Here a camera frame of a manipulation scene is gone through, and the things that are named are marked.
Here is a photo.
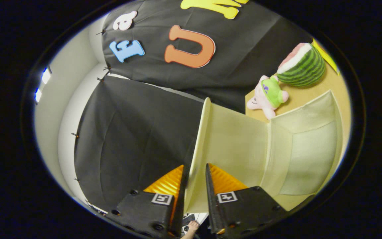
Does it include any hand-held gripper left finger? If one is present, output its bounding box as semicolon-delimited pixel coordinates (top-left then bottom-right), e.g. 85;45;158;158
106;164;186;238

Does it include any pink plush toy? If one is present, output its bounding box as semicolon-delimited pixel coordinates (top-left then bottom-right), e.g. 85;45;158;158
247;75;289;120

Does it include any pale green storage box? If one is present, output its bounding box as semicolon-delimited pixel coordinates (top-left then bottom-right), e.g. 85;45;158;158
184;90;344;214

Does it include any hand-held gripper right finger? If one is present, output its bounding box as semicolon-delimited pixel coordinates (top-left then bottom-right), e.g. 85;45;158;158
205;163;287;236

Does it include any person's foot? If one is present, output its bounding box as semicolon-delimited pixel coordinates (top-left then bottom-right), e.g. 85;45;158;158
181;221;200;239

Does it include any yellow book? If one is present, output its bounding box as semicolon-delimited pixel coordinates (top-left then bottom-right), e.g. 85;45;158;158
311;38;341;75

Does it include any watermelon slice plush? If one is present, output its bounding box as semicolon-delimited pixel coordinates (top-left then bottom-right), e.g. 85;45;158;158
277;42;326;87

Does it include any black backdrop cloth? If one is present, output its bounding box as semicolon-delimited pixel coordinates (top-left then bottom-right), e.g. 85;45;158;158
73;0;314;213

